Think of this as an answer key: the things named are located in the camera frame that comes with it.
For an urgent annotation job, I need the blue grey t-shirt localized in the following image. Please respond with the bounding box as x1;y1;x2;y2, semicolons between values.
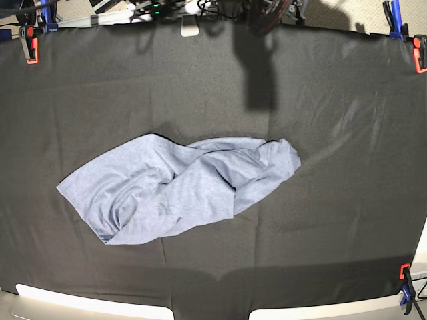
57;134;301;245

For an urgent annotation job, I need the black table cloth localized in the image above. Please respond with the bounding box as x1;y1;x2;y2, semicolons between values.
1;21;426;319

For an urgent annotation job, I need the blue clamp far left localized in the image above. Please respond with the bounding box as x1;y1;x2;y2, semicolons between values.
36;0;59;33

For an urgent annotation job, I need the orange black clamp far left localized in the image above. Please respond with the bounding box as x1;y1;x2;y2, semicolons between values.
19;26;39;65

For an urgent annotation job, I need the orange black clamp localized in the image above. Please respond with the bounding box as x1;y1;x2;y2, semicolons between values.
19;26;39;65
412;35;426;73

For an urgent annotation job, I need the blue clamp far right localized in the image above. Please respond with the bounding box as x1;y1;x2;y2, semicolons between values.
382;0;409;41

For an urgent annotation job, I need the orange black clamp far right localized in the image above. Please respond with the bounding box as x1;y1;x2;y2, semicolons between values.
412;35;426;73

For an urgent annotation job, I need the blue orange clamp near right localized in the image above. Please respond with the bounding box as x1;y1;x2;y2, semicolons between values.
399;263;415;315

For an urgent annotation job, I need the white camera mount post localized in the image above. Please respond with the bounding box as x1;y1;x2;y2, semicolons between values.
180;15;200;37

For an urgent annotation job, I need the red black cable bundle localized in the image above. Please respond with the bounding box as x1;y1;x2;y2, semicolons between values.
248;0;291;34

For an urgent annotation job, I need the aluminium rail at back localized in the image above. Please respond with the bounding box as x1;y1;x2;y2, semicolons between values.
57;6;184;29

